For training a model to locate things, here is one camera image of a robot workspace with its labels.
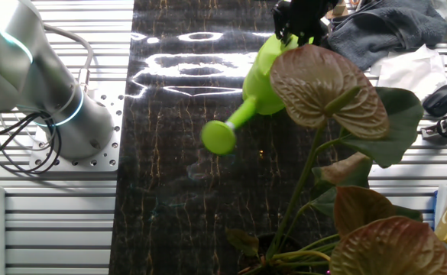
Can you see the black marble pattern mat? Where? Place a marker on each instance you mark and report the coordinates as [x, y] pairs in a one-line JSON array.
[[188, 172]]

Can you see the wooden block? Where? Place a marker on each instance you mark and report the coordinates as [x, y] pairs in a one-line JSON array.
[[339, 10]]

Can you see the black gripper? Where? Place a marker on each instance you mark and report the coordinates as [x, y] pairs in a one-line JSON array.
[[307, 15]]

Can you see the white tissue paper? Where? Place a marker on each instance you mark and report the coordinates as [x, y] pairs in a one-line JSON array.
[[418, 72]]

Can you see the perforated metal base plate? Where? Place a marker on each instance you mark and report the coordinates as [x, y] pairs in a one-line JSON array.
[[102, 167]]

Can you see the anthurium plant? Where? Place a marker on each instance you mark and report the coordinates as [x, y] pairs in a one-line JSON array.
[[315, 84]]

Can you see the grey towel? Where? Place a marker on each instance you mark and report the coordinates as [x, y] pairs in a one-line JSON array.
[[379, 34]]

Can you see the black computer mouse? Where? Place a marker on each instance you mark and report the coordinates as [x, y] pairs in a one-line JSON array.
[[437, 103]]

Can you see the lime green watering can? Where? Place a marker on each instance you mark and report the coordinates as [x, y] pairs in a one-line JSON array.
[[259, 88]]

